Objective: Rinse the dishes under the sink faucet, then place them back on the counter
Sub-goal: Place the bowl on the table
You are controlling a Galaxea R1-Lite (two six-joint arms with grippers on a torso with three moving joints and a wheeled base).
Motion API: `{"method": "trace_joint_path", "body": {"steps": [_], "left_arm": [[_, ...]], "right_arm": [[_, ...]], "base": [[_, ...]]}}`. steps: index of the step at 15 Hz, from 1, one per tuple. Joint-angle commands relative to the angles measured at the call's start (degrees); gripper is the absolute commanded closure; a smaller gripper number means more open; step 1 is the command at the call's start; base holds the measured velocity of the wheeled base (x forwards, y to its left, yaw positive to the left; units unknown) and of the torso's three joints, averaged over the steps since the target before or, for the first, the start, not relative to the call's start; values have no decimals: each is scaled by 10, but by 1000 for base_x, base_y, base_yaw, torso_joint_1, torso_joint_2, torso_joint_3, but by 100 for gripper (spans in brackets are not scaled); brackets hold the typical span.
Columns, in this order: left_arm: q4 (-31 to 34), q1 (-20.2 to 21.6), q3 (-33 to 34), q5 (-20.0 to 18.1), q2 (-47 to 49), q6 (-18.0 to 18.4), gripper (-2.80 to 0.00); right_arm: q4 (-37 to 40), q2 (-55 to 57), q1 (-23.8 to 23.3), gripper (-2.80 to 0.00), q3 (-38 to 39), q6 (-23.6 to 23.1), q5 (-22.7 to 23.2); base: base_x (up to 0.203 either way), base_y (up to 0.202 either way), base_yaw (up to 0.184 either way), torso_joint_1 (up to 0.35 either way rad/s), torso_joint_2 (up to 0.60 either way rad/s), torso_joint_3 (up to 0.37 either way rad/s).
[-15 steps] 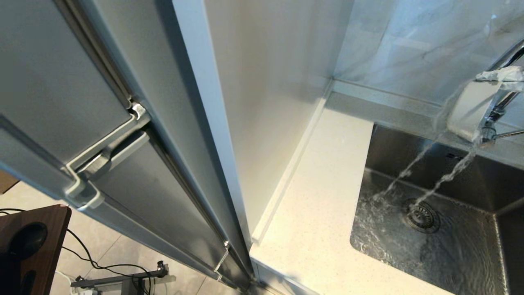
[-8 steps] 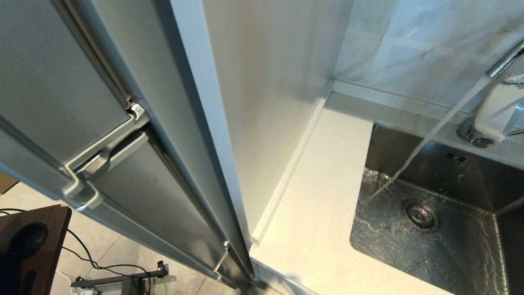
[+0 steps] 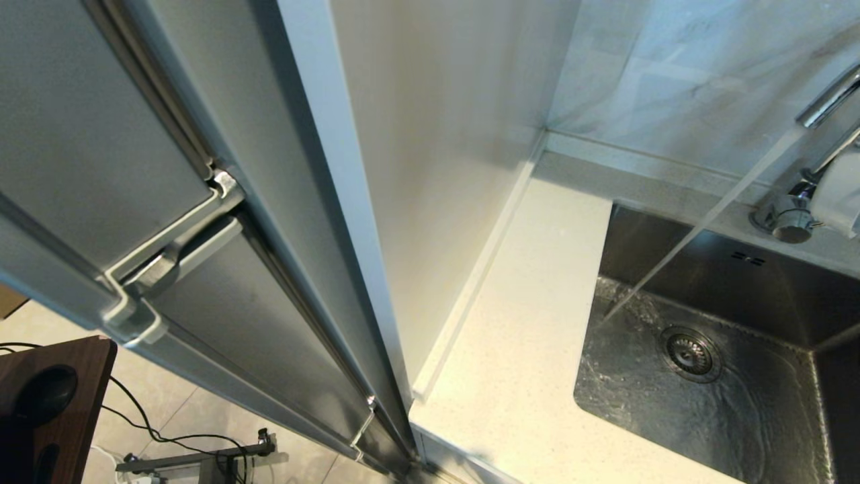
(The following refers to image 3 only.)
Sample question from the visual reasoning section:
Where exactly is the round metal sink drain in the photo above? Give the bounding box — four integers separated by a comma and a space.
657, 326, 724, 384

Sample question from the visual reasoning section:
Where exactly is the stainless steel sink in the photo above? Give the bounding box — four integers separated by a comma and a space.
573, 203, 860, 484

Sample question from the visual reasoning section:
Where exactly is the chrome sink faucet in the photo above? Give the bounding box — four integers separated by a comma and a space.
749, 64, 860, 244

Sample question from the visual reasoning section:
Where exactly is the white cloth on faucet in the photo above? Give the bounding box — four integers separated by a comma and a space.
810, 149, 860, 239

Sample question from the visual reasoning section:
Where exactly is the grey refrigerator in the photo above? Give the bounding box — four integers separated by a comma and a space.
0, 0, 419, 479

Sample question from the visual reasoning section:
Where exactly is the grey refrigerator lower door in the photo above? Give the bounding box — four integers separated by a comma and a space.
0, 195, 377, 465

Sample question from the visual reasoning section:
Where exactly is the grey refrigerator door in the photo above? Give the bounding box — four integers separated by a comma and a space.
0, 195, 377, 465
0, 0, 246, 283

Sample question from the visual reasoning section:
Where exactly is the grey metal stand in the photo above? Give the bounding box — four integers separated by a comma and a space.
116, 428, 290, 484

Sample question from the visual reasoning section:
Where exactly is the grey refrigerator upper door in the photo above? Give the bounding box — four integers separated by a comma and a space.
0, 0, 246, 283

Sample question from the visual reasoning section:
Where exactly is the dark wooden table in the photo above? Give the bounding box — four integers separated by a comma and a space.
0, 336, 118, 484

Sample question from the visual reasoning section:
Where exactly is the black computer mouse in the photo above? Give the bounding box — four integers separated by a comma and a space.
12, 365, 79, 426

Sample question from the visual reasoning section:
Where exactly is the black cable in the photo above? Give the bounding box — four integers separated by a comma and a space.
0, 343, 251, 484

